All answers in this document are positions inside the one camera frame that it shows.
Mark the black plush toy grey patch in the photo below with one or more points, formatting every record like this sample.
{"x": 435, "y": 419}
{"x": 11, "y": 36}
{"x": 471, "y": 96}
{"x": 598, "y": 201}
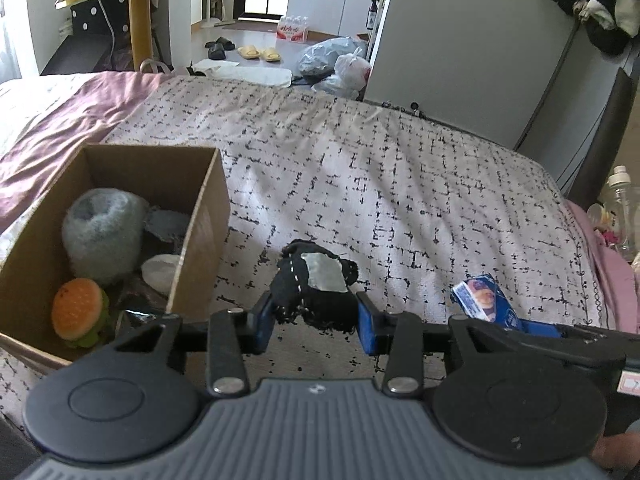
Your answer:
{"x": 310, "y": 300}

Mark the black white-dotted cabinet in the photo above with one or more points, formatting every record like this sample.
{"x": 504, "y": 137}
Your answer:
{"x": 97, "y": 12}

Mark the shrink-wrapped water bottle pack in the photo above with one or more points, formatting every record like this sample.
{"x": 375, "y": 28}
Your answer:
{"x": 292, "y": 30}

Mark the pair of black slippers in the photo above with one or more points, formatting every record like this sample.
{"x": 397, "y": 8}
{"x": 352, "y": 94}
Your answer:
{"x": 219, "y": 49}

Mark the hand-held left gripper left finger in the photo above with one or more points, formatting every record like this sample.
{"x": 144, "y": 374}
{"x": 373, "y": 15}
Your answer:
{"x": 260, "y": 327}

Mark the fluffy grey-blue cloth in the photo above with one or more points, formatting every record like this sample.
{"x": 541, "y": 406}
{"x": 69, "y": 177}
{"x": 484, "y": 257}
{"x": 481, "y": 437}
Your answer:
{"x": 102, "y": 237}

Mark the black-patterned white blanket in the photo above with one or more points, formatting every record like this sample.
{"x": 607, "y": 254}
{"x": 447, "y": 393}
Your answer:
{"x": 375, "y": 175}

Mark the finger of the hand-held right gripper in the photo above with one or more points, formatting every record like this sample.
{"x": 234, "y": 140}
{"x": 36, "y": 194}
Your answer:
{"x": 565, "y": 342}

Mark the clear plastic bottle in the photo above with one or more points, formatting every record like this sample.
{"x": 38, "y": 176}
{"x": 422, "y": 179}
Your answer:
{"x": 622, "y": 205}

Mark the round gold-edged table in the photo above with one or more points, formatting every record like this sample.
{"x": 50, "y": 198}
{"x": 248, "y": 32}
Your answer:
{"x": 140, "y": 15}

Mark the person's right hand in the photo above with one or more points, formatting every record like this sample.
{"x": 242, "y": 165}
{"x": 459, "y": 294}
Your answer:
{"x": 617, "y": 455}

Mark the dark shiny packet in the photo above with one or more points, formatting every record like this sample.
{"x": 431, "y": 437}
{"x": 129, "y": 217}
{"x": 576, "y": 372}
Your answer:
{"x": 140, "y": 317}

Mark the dark spray bottle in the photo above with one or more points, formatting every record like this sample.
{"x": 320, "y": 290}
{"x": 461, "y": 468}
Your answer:
{"x": 372, "y": 12}

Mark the hanging black and white clothes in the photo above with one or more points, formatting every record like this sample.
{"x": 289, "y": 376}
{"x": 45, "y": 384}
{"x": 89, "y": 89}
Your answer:
{"x": 600, "y": 0}

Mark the white floor mat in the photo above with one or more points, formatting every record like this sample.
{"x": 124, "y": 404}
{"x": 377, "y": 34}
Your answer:
{"x": 255, "y": 74}

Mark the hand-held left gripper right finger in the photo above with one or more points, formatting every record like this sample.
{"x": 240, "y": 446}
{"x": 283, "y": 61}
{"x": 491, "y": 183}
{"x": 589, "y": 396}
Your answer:
{"x": 368, "y": 330}

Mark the burger plush toy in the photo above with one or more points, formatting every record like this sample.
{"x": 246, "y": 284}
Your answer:
{"x": 77, "y": 310}

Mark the pink bed sheet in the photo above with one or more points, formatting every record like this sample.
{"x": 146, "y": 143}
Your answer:
{"x": 65, "y": 125}

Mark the white quilt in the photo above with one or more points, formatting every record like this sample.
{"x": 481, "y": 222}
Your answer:
{"x": 25, "y": 97}

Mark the grey plastic bag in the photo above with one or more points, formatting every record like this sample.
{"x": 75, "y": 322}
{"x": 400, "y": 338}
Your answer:
{"x": 325, "y": 55}

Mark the black chair back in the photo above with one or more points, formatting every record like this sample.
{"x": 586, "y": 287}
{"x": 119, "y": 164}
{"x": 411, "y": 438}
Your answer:
{"x": 602, "y": 150}

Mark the blue snack packet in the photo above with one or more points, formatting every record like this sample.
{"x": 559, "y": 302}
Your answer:
{"x": 482, "y": 300}

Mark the white round soft pad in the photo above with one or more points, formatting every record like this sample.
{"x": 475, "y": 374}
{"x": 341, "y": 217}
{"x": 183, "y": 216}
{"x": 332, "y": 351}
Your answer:
{"x": 160, "y": 272}

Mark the grey round soft pad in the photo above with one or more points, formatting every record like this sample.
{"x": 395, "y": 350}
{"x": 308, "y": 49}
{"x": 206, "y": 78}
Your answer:
{"x": 167, "y": 225}

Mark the pink frilled bedding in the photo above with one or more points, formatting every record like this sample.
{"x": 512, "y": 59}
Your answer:
{"x": 610, "y": 280}

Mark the brown cardboard box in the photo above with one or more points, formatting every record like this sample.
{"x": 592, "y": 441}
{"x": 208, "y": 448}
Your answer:
{"x": 200, "y": 240}

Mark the white plastic bag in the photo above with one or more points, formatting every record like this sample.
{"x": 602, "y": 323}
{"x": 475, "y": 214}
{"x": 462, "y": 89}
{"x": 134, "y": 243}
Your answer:
{"x": 350, "y": 75}

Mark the yellow slipper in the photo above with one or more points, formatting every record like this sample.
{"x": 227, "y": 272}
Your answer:
{"x": 248, "y": 52}
{"x": 271, "y": 55}

